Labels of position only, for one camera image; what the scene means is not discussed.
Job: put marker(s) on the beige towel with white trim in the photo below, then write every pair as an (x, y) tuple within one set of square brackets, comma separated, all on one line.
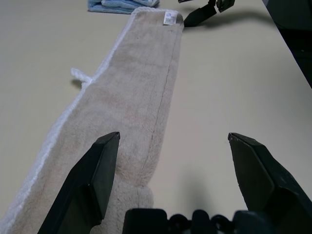
[(134, 97)]

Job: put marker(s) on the blue folded towel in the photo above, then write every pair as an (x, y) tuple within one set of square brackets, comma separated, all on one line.
[(117, 6)]

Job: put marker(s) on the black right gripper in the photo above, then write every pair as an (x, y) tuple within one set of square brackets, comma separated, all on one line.
[(225, 4)]

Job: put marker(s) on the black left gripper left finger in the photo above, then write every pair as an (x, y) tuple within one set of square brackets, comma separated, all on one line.
[(92, 182)]

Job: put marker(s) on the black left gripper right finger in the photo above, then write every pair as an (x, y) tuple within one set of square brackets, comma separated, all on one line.
[(263, 175)]

